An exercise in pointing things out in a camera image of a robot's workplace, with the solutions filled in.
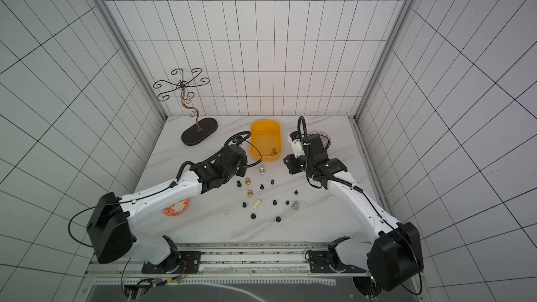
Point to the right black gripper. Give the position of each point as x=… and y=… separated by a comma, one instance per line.
x=291, y=163

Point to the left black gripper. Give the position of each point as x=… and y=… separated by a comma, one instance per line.
x=243, y=168

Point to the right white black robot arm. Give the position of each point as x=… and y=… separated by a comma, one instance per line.
x=385, y=248

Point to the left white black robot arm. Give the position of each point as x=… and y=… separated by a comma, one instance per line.
x=113, y=227

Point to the yellow plastic storage box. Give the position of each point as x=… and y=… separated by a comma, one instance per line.
x=266, y=135

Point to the red blue patterned bowl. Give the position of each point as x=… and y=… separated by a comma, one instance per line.
x=325, y=138

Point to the orange white patterned plate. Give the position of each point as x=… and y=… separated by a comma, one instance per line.
x=177, y=209

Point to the dark metal jewelry stand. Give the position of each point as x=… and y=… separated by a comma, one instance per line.
x=202, y=128

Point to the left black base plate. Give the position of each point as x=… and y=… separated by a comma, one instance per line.
x=172, y=262

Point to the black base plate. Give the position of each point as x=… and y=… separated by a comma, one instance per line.
x=327, y=262
x=172, y=262

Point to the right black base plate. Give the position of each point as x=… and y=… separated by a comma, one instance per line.
x=327, y=262

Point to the aluminium mounting rail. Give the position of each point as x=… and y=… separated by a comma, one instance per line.
x=236, y=260

